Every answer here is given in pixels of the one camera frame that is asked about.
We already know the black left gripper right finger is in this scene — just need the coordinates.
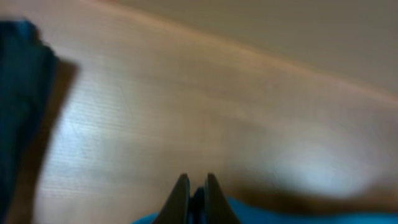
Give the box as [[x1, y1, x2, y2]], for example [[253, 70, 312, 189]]
[[204, 173, 240, 224]]

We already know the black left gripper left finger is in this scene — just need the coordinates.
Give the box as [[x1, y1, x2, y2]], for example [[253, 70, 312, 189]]
[[152, 174, 190, 224]]

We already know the blue polo shirt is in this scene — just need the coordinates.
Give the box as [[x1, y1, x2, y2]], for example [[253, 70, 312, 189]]
[[130, 195, 398, 224]]

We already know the folded black garment under jeans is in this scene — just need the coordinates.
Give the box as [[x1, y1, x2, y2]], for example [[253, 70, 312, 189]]
[[1, 20, 58, 219]]

